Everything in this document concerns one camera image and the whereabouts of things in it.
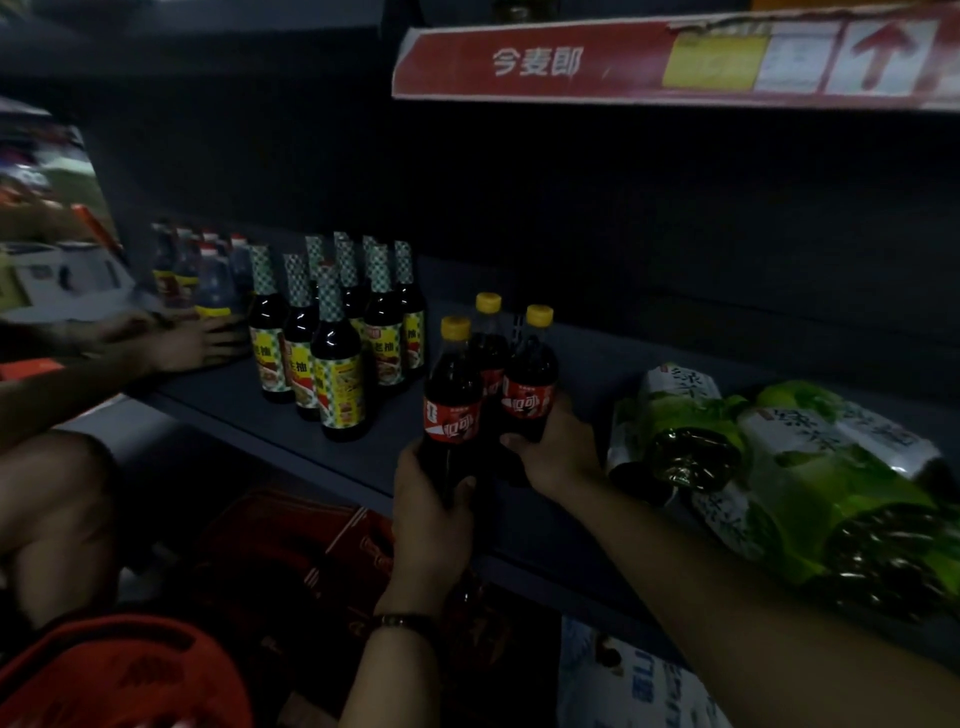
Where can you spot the red plastic basket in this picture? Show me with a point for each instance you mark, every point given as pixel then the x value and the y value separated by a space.
pixel 112 675

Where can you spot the row of small dark bottles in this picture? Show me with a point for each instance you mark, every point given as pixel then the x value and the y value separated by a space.
pixel 210 289

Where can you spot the person's right hand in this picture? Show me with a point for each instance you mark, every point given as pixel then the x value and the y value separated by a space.
pixel 566 457

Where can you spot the dark grey metal shelf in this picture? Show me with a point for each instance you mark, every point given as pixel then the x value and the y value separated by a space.
pixel 225 409

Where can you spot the pile of packaged goods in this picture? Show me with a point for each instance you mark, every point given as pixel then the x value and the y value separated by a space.
pixel 67 277

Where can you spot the red shelf price strip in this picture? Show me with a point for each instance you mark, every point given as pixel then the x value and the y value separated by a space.
pixel 465 67

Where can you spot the small yellow-cap cola bottle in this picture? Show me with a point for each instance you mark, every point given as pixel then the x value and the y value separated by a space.
pixel 450 420
pixel 529 397
pixel 489 352

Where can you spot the another person's forearm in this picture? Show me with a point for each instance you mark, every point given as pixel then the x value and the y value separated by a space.
pixel 45 397

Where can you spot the cluster of checked-neck sauce bottles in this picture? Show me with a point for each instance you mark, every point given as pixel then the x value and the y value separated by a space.
pixel 337 375

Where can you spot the person's right forearm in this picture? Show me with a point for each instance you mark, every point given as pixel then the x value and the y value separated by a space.
pixel 750 615

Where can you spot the stack of white blue packets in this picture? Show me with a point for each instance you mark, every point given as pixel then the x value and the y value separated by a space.
pixel 622 682

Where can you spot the person's left hand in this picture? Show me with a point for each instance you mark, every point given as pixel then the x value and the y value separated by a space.
pixel 427 547

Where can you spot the pile of green tea bottles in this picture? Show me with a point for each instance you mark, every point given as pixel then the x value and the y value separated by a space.
pixel 787 480

